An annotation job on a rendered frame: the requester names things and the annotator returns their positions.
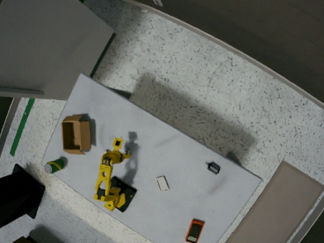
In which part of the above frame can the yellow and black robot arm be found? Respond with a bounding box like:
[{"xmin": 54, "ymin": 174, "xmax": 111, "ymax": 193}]
[{"xmin": 94, "ymin": 153, "xmax": 126, "ymax": 210}]

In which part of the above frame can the green drink can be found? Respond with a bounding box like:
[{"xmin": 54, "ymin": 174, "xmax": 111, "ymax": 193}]
[{"xmin": 44, "ymin": 159, "xmax": 64, "ymax": 174}]

